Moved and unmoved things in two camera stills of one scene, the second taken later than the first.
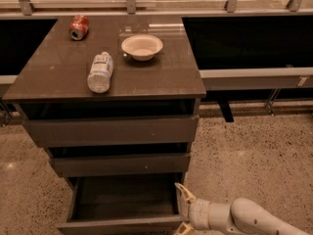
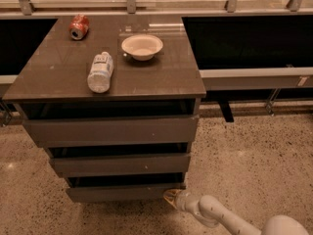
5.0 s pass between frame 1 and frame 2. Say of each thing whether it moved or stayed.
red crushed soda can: stayed
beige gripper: moved
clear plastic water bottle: stayed
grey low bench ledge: stayed
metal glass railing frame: stayed
